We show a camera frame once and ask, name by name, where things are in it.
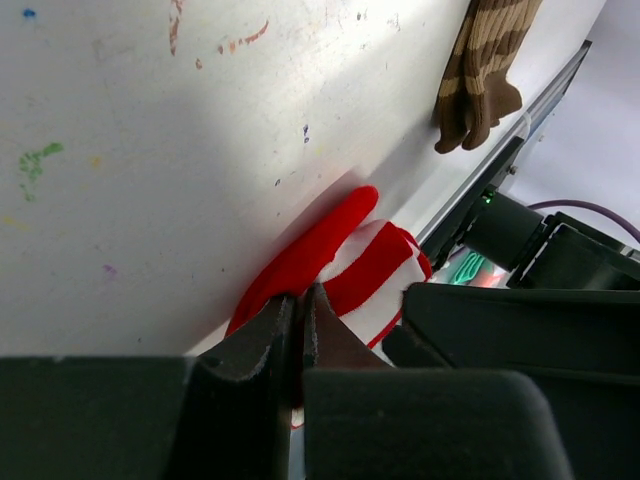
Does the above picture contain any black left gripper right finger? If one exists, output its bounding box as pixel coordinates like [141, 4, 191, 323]
[302, 285, 573, 479]

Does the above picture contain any aluminium front rail frame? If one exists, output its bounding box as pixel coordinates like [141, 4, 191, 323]
[417, 40, 592, 257]

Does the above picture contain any brown beige striped sock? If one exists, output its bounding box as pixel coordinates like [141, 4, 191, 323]
[435, 0, 541, 154]

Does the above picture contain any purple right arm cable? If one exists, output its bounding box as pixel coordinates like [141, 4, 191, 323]
[527, 198, 640, 244]

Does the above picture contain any red white striped sock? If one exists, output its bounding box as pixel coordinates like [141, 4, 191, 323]
[224, 185, 434, 431]

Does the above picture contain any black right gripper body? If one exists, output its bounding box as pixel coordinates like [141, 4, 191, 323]
[382, 283, 639, 479]

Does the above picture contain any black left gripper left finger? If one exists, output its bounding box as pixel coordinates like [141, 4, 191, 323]
[1, 297, 295, 479]

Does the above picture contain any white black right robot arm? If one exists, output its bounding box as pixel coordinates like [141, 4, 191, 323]
[382, 193, 639, 479]

